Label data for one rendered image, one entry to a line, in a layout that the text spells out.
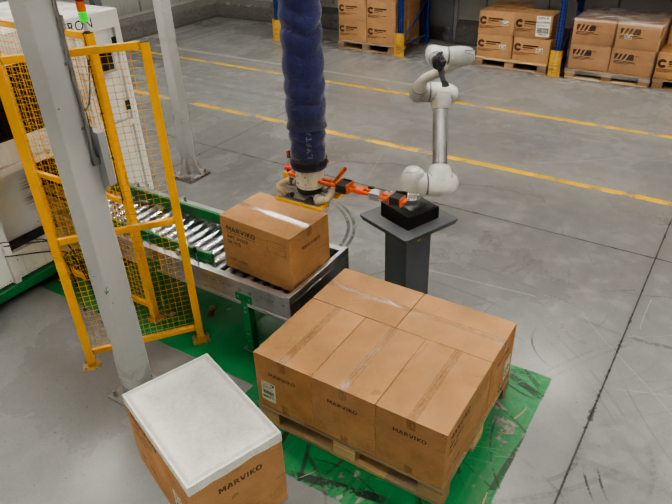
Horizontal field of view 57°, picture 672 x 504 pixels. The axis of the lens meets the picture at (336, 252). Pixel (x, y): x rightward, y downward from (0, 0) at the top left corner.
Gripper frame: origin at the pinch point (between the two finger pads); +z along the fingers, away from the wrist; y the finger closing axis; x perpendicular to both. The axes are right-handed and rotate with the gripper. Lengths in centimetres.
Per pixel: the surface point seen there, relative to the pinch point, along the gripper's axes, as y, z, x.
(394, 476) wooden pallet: -170, 124, -71
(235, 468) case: -61, 185, -122
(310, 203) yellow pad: -57, 10, -89
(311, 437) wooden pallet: -164, 93, -116
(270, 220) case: -74, -10, -120
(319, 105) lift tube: -2, 0, -71
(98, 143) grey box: 18, 35, -183
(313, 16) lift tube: 45, -1, -63
